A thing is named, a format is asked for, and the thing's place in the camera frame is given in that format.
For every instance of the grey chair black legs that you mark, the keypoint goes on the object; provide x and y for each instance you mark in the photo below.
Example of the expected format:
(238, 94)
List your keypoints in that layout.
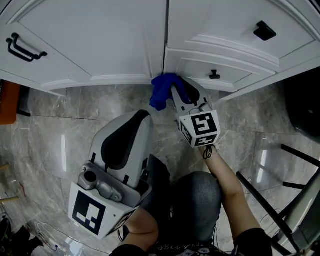
(300, 215)

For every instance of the person's right forearm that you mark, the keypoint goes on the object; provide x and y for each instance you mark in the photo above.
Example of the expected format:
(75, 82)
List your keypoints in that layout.
(232, 190)

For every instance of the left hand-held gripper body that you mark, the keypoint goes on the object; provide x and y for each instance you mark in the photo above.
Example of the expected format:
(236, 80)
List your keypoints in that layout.
(87, 212)

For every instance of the orange sofa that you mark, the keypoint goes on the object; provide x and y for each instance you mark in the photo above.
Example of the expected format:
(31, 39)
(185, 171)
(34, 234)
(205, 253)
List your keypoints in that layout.
(8, 102)

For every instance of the person's left forearm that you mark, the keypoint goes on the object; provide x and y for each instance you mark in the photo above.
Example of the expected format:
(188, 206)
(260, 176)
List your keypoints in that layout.
(142, 227)

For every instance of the person's dark trousers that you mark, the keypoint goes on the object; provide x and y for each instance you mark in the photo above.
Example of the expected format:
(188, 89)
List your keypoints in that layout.
(197, 200)

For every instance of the white vanity cabinet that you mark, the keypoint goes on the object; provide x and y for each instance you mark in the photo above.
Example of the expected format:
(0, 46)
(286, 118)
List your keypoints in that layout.
(275, 80)

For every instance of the blue cloth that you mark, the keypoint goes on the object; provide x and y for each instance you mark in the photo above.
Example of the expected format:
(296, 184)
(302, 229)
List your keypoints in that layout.
(161, 87)

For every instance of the white drawer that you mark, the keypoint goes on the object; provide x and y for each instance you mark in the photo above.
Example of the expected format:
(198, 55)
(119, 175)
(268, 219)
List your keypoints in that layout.
(212, 22)
(195, 71)

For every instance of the wooden stool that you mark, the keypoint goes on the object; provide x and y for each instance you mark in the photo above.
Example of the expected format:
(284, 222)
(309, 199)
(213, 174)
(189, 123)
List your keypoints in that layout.
(7, 199)

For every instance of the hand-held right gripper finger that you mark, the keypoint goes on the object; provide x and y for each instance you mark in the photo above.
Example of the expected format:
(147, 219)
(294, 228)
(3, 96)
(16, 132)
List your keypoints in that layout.
(201, 96)
(178, 103)

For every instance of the white cabinet door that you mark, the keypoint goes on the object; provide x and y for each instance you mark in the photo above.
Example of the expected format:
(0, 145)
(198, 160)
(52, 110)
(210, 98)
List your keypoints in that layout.
(37, 72)
(100, 37)

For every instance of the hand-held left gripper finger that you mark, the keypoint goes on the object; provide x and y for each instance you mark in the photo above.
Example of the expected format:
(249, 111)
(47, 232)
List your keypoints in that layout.
(97, 142)
(142, 155)

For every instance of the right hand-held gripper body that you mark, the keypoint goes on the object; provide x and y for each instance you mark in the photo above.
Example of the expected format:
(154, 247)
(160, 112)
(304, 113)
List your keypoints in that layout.
(202, 125)

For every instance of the person's black printed top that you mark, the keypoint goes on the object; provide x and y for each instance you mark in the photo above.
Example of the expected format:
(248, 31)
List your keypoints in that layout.
(190, 248)

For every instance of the black drawer knob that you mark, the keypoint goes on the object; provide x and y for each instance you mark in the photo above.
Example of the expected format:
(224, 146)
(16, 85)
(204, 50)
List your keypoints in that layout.
(265, 31)
(214, 75)

